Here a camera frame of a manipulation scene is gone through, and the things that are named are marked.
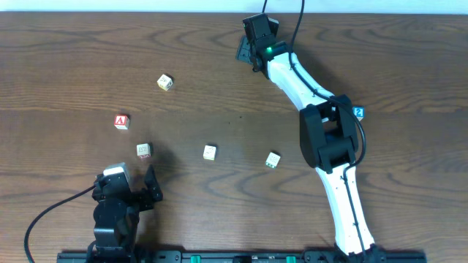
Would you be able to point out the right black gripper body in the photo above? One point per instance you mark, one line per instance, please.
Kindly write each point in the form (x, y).
(245, 49)

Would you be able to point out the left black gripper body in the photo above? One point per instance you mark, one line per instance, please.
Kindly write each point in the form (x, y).
(135, 197)

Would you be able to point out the red letter A block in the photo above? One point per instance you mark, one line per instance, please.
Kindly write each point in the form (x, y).
(121, 122)

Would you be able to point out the blue number 2 block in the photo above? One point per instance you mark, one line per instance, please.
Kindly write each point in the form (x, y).
(359, 112)

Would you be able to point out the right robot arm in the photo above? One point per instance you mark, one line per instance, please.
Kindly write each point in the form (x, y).
(330, 137)

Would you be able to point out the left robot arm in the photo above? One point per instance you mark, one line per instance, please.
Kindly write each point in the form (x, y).
(117, 214)

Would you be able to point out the red edged picture block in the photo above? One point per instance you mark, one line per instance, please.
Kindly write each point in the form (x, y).
(143, 151)

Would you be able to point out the yellow edged plain block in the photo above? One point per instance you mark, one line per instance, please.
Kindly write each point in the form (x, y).
(209, 152)

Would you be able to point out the yellow picture block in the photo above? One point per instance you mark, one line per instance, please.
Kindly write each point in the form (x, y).
(165, 82)

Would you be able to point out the green edged plain block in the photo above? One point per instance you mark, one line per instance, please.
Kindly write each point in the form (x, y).
(272, 160)

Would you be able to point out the black mounting rail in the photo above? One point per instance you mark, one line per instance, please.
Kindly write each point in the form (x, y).
(374, 255)

